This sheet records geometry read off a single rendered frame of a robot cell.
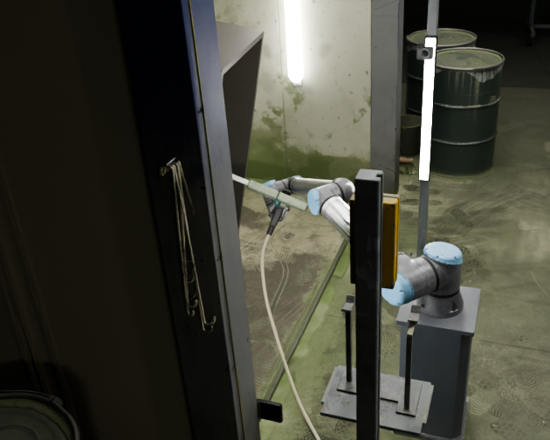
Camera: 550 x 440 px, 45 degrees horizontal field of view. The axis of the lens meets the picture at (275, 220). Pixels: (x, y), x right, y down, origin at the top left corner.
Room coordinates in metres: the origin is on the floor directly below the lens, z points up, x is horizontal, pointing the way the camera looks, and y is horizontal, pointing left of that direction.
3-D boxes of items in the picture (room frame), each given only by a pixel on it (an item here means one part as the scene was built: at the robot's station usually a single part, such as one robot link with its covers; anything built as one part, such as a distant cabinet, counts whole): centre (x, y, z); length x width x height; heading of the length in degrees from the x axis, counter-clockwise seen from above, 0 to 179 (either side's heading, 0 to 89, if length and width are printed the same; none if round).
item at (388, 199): (1.46, -0.25, 1.42); 0.12 x 0.06 x 0.26; 68
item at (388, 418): (1.54, -0.28, 0.78); 0.31 x 0.23 x 0.01; 68
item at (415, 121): (5.19, -1.17, 0.14); 0.31 x 0.29 x 0.28; 158
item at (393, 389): (1.56, -0.29, 0.95); 0.26 x 0.15 x 0.32; 68
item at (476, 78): (4.86, -1.52, 0.44); 0.59 x 0.58 x 0.89; 172
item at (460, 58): (4.86, -1.52, 0.86); 0.54 x 0.54 x 0.01
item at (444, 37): (5.51, -1.51, 0.86); 0.54 x 0.54 x 0.01
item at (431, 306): (2.19, -0.66, 0.69); 0.19 x 0.19 x 0.10
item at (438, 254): (2.19, -0.65, 0.83); 0.17 x 0.15 x 0.18; 117
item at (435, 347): (2.19, -0.66, 0.32); 0.31 x 0.31 x 0.64; 68
